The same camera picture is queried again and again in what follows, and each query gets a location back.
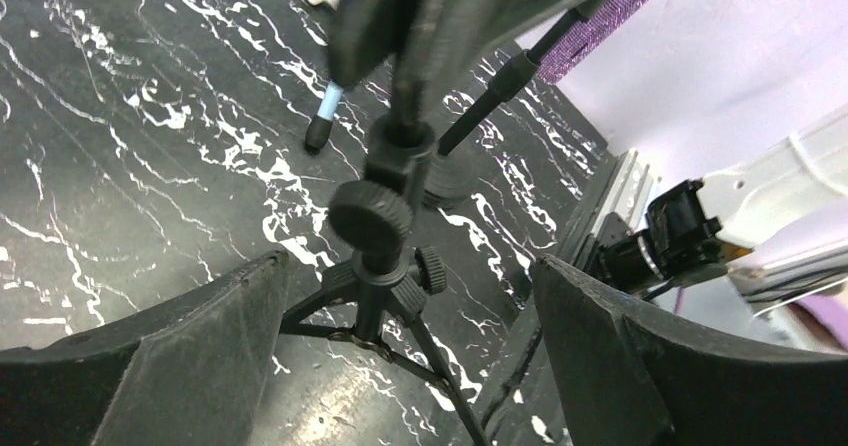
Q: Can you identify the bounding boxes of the black round-base microphone stand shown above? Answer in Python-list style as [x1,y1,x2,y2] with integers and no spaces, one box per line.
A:
[423,11,584,209]

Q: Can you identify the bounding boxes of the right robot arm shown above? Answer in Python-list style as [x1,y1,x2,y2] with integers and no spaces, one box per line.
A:
[327,0,847,249]

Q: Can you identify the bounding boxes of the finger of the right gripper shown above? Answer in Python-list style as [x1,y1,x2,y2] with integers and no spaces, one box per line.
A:
[327,0,586,99]

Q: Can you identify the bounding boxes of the blue music stand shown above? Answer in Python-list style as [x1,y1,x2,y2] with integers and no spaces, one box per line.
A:
[303,81,344,154]

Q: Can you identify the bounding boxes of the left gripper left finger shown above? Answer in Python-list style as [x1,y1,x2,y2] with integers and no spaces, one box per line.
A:
[1,251,289,445]

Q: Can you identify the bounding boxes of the purple glitter microphone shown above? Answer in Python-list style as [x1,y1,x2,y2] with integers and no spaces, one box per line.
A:
[537,0,648,84]

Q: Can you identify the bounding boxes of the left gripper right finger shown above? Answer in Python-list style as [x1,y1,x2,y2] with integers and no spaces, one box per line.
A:
[532,255,847,445]

